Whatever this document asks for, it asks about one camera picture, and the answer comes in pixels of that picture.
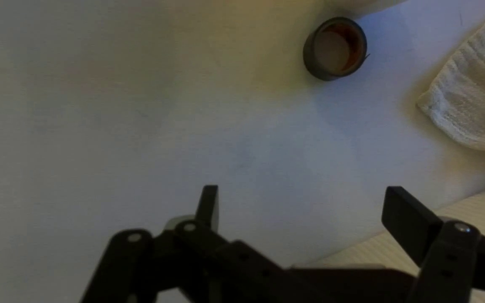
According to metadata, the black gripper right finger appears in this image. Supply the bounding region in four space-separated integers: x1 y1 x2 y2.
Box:
381 184 485 303

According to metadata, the dark tape roll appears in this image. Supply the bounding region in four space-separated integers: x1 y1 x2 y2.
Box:
301 16 370 83

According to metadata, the white waffle towel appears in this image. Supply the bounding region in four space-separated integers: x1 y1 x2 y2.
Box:
416 4 485 166

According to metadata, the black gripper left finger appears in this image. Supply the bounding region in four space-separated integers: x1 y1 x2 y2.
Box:
81 184 290 303

